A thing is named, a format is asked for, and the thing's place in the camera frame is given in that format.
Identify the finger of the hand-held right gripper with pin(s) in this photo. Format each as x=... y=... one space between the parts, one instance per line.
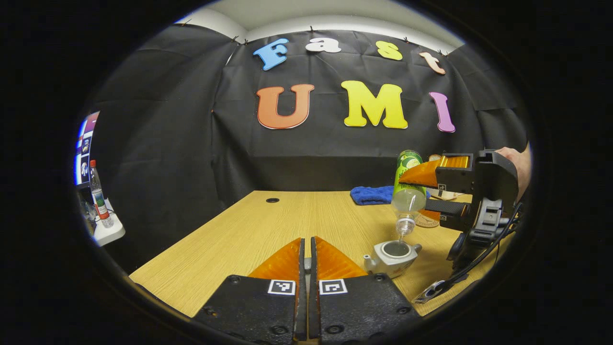
x=455 y=179
x=450 y=208

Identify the blue folded towel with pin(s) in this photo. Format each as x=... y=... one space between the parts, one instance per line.
x=371 y=195

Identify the round brown coaster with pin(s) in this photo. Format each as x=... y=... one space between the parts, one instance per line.
x=425 y=221

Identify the small white teacup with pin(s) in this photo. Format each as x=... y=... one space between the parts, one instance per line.
x=390 y=261

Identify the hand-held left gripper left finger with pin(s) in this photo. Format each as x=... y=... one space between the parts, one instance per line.
x=261 y=306

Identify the white teacup lid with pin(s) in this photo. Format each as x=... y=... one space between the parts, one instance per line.
x=307 y=264

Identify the toast bread slice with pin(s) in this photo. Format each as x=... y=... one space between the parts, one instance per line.
x=435 y=157

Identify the clear water bottle green label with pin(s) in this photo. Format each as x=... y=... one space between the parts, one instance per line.
x=408 y=199

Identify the red cap plastic bottle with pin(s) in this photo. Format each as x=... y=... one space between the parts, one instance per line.
x=99 y=196

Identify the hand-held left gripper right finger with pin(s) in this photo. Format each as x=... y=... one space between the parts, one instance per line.
x=354 y=306

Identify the computer monitor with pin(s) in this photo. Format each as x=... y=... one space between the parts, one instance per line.
x=85 y=148

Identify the white side shelf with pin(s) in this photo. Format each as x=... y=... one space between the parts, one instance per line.
x=111 y=234

